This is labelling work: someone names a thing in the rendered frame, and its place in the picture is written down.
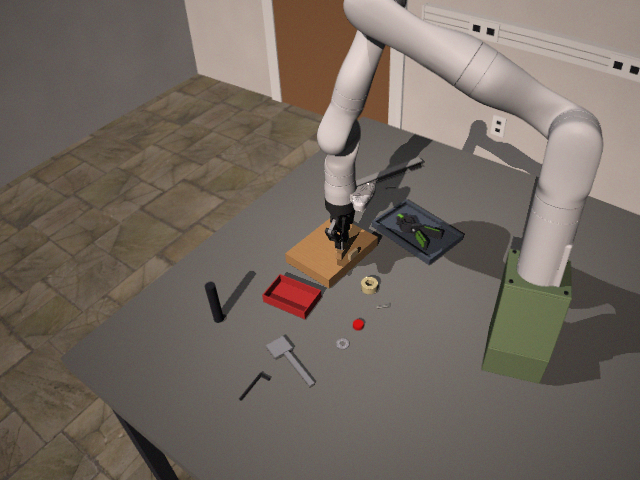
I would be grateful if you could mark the light brown wooden board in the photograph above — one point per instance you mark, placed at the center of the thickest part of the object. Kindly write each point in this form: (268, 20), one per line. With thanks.
(315, 254)

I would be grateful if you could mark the red rectangular tray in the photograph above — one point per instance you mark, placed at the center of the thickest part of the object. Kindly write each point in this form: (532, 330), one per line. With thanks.
(292, 296)

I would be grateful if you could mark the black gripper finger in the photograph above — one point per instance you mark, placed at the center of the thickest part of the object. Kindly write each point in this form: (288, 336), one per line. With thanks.
(332, 235)
(350, 218)

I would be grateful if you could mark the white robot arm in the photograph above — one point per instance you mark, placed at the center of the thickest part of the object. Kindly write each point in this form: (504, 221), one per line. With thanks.
(573, 150)

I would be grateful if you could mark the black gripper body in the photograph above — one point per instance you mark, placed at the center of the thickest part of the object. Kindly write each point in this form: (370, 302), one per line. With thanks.
(338, 212)

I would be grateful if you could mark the cream ring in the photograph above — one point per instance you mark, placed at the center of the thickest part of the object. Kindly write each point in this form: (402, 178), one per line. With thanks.
(369, 289)

